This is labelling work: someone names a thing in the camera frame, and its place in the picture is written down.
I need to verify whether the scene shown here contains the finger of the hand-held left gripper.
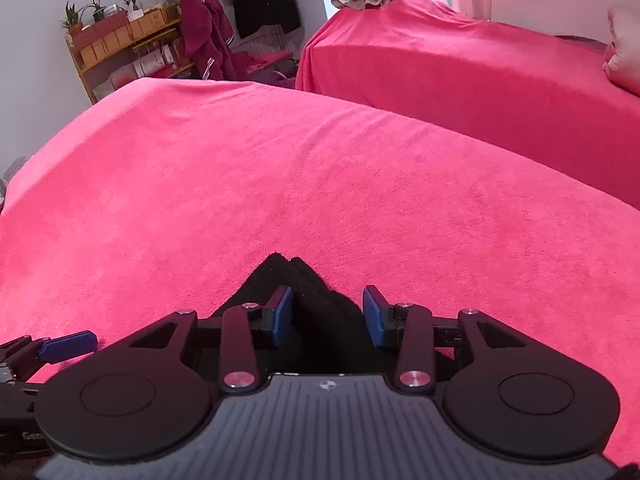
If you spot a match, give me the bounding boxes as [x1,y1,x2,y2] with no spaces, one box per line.
[37,330,99,364]

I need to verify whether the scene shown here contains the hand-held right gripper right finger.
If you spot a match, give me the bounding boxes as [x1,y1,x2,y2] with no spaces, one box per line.
[362,284,529,396]

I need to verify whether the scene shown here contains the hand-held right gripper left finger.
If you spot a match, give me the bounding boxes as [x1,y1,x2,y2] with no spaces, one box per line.
[129,285,296,395]

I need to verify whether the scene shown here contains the black pants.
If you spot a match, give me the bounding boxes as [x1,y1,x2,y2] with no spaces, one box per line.
[210,252,401,376]

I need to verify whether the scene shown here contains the red cloth pile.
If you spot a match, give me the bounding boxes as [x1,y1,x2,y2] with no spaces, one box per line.
[231,49,297,87]

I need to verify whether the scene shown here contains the wooden shelf rack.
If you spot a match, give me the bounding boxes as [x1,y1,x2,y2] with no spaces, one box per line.
[65,2,197,106]

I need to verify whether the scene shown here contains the maroon striped jacket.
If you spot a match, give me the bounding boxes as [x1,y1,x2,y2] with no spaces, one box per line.
[172,0,239,82]

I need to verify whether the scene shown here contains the row of tan boxes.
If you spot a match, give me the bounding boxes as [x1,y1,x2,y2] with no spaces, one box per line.
[79,6,182,68]

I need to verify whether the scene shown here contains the pale pink pillow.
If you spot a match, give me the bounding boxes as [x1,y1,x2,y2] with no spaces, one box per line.
[602,2,640,97]

